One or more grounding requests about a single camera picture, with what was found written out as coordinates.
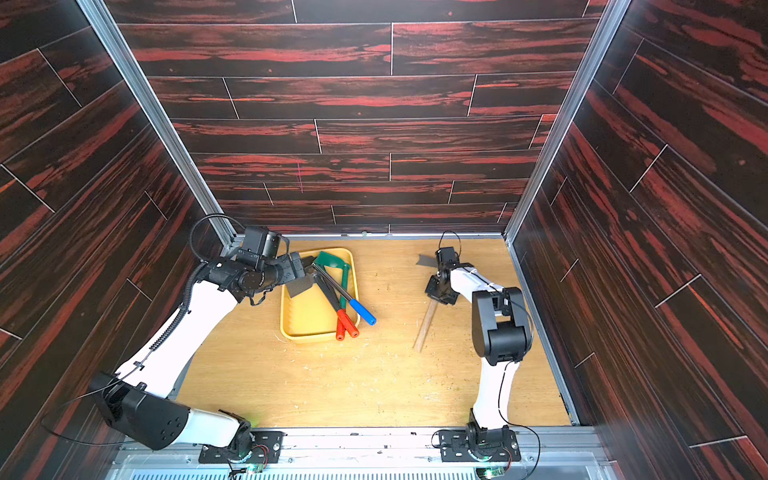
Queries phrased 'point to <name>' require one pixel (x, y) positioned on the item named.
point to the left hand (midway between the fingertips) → (293, 269)
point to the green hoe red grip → (325, 260)
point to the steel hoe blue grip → (354, 305)
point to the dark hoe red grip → (298, 285)
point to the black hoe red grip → (343, 314)
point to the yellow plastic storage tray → (310, 314)
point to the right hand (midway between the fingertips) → (441, 294)
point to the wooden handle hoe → (426, 261)
